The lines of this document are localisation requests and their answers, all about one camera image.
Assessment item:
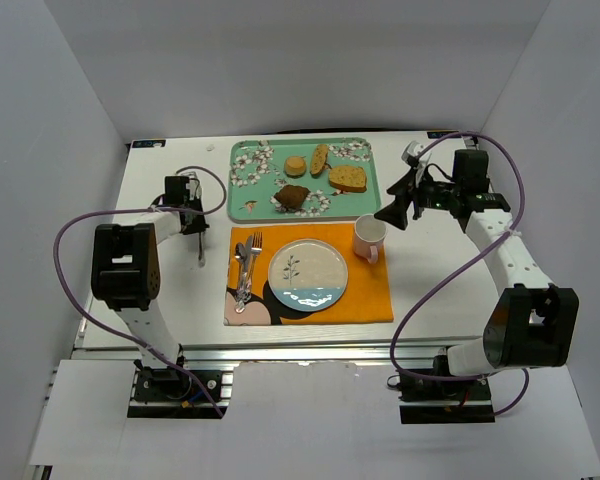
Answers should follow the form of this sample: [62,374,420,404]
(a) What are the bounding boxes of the metal serving tongs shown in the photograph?
[192,172,209,267]

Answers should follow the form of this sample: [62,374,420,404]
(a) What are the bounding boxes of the narrow seeded bread slice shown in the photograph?
[310,144,329,177]

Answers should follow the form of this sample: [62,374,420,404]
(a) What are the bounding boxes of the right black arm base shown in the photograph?
[386,372,495,425]

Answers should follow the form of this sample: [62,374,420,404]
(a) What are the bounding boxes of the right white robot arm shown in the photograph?
[374,141,579,382]

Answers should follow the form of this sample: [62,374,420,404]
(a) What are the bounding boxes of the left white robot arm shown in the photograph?
[91,174,208,369]

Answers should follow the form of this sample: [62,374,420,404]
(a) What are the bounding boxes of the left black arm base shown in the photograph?
[127,359,236,420]

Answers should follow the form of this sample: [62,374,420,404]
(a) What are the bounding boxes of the large seeded bread slice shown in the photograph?
[328,165,367,193]

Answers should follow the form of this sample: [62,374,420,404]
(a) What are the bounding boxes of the round bread bun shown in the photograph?
[284,156,307,178]

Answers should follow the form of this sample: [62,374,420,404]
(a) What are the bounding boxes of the pink white mug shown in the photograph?
[353,214,387,264]

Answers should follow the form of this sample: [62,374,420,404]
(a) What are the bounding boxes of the right blue table label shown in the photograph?
[426,130,455,140]

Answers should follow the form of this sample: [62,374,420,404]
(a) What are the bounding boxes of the blue table label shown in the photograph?
[131,139,166,149]
[426,130,455,140]

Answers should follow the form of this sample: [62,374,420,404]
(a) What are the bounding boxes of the left blue table label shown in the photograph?
[131,139,166,149]

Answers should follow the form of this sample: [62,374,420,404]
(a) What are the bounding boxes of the teal floral tray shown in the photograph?
[227,137,381,223]

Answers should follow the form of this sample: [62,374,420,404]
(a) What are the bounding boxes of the silver spoon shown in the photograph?
[234,242,247,314]

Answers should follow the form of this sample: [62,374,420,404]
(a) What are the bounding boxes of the silver knife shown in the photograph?
[242,235,253,294]

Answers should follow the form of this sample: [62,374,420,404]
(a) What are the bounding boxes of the silver fork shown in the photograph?
[245,231,263,297]

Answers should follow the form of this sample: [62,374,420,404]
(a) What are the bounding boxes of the blue white ceramic plate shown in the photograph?
[267,239,348,313]

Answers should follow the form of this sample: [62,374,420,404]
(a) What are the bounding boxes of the orange cartoon placemat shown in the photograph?
[224,223,394,326]

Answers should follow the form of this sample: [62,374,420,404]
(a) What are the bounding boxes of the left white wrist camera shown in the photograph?
[185,172,202,201]

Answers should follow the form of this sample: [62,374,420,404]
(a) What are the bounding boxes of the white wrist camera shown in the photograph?
[185,172,202,201]
[401,141,430,171]

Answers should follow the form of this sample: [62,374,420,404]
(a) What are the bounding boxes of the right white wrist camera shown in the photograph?
[401,141,430,171]

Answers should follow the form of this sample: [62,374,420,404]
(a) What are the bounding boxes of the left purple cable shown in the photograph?
[53,166,229,419]

